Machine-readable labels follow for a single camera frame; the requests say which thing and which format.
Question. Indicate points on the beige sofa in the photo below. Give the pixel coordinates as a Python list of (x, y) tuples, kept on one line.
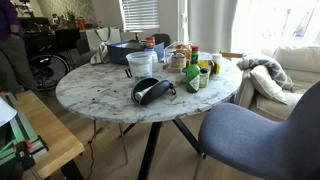
[(300, 60)]

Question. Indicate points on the clear plastic bin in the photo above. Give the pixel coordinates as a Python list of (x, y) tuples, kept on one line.
[(169, 50)]

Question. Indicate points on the orange food package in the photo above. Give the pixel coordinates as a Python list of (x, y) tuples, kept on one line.
[(184, 50)]

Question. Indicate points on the black oval glasses case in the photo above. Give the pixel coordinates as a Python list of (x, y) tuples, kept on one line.
[(156, 93)]

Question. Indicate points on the wooden bench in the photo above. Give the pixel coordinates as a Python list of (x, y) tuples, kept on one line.
[(50, 130)]

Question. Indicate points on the bicycle wheel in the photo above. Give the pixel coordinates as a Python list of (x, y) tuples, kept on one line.
[(49, 55)]

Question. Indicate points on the grey patterned blanket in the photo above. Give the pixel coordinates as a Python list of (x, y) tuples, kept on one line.
[(277, 71)]

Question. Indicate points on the transparent plastic bucket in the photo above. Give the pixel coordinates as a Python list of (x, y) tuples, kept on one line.
[(140, 66)]

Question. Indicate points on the white frame glasses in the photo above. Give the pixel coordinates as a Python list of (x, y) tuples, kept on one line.
[(144, 92)]

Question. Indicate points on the light grey curtain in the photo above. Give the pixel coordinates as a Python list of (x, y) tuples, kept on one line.
[(210, 23)]

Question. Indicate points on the blue fabric chair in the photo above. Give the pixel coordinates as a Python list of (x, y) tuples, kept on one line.
[(250, 140)]

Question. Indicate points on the red lid peanut butter jar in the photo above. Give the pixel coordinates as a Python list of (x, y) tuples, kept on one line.
[(150, 42)]

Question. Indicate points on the white paper sheet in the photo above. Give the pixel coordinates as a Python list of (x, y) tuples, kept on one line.
[(5, 113)]

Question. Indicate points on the white window blind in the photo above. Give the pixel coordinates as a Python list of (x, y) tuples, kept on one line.
[(140, 15)]

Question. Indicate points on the black metal table base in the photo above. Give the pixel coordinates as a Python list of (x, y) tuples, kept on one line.
[(150, 150)]

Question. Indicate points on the red cap sauce bottle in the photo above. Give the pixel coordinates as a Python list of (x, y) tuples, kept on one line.
[(195, 51)]

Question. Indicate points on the black desk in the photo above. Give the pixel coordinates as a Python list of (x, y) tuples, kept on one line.
[(66, 38)]

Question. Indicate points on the white tote bag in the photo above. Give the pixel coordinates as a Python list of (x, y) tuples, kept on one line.
[(113, 35)]

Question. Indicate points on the striped cloth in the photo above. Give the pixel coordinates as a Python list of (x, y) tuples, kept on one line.
[(100, 55)]

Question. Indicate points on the person in purple top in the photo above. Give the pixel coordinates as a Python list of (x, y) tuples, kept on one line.
[(13, 60)]

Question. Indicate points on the cream cushion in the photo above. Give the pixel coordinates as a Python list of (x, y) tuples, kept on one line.
[(266, 83)]

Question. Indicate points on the glass jar wooden lid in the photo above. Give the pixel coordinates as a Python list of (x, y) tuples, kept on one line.
[(178, 61)]

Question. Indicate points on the dark chair back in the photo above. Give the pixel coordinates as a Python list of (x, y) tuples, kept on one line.
[(161, 39)]

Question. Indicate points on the green lime juice bottle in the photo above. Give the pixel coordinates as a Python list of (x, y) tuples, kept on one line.
[(193, 78)]

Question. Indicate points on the small green jar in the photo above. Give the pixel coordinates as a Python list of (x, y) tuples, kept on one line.
[(203, 78)]

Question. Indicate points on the navy blue cardboard box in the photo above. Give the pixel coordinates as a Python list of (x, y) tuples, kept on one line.
[(118, 51)]

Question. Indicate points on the orange jar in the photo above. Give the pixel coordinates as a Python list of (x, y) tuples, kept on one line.
[(81, 23)]

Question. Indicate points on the green grey clamp tool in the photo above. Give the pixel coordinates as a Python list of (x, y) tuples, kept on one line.
[(20, 136)]

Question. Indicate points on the wooden chair back rail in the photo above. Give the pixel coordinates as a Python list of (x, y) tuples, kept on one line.
[(231, 54)]

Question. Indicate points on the potted green plant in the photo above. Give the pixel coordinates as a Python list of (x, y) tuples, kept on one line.
[(68, 18)]

